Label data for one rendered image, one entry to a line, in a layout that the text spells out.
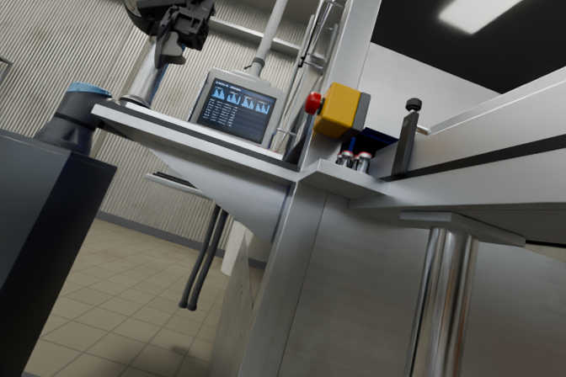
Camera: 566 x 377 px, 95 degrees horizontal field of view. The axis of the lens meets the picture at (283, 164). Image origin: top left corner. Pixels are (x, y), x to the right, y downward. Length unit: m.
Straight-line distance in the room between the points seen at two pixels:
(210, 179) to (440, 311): 0.46
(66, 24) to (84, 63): 0.82
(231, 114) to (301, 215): 1.18
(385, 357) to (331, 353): 0.10
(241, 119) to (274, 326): 1.25
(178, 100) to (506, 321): 4.68
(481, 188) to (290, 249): 0.32
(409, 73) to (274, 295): 0.54
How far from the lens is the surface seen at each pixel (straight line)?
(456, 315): 0.36
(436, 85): 0.70
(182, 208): 4.41
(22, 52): 6.41
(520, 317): 0.76
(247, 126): 1.57
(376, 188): 0.40
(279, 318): 0.52
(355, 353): 0.58
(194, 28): 0.73
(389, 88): 0.63
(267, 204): 0.59
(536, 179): 0.25
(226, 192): 0.59
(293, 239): 0.50
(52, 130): 1.07
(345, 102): 0.46
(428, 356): 0.37
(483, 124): 0.31
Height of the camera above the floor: 0.78
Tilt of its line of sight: 12 degrees up
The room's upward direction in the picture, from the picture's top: 18 degrees clockwise
